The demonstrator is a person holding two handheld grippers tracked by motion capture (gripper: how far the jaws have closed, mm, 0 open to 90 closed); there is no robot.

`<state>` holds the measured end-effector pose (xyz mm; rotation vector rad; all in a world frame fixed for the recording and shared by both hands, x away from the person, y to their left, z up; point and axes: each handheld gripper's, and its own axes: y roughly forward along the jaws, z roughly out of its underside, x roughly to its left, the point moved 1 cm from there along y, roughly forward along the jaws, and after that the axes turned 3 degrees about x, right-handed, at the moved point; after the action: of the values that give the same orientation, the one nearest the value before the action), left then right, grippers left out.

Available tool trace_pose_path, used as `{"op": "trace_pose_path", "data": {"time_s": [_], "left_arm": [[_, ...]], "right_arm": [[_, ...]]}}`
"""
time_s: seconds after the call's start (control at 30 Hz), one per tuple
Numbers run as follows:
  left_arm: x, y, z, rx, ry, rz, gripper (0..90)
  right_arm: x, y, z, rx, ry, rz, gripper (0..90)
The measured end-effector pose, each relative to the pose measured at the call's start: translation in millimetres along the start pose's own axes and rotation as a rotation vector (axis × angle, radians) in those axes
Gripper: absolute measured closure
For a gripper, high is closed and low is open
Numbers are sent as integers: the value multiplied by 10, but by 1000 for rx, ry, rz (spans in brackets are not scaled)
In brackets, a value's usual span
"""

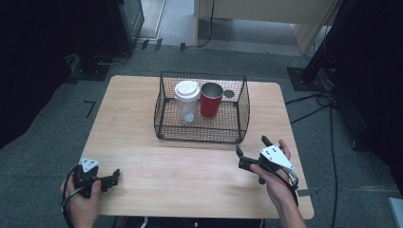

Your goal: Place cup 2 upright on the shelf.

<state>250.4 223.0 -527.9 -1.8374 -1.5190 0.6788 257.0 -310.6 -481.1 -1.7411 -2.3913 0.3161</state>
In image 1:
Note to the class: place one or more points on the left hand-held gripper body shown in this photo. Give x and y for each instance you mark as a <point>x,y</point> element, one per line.
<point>85,180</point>

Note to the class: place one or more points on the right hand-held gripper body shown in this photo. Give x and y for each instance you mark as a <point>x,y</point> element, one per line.
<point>276,156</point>

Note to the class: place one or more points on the red metal cup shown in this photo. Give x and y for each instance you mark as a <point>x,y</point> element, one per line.
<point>209,107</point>

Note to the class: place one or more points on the clear plastic cup white lid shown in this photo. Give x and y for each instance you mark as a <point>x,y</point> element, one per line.
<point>187,90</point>

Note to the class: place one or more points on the person's left hand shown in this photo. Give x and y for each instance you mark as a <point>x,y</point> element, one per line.
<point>83,209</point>

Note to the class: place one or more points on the person's right hand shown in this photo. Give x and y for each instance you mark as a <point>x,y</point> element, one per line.
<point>277,186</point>

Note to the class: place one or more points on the black metal stand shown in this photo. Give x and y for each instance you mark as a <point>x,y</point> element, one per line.
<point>92,72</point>
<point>305,79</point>

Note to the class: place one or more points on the person's dark clothing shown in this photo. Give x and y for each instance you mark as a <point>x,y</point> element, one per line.
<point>196,223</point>

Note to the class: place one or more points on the black tape strip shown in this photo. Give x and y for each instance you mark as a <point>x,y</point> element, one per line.
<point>182,47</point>

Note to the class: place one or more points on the dark curtain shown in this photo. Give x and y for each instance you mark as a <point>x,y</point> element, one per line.
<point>377,79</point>
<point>34,63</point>

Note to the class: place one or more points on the beige wooden furniture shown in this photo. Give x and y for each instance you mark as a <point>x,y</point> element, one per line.
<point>269,9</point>

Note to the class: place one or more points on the white box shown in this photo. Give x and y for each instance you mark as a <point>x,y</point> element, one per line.
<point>396,213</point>

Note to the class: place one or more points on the dark cabinet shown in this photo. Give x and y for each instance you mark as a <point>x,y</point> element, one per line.
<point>128,22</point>

